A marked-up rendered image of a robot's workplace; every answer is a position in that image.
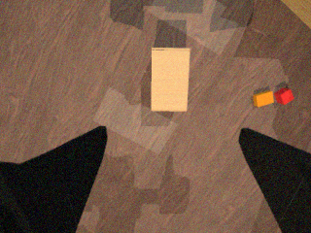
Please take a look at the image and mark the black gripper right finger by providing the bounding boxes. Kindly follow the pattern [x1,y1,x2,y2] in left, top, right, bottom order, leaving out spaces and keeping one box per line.
[239,128,311,233]

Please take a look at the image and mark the red block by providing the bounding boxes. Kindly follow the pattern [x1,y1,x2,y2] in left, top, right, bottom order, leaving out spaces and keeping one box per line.
[274,88,294,105]

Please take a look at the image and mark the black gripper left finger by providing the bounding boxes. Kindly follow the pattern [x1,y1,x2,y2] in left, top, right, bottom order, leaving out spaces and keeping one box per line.
[0,126,108,233]

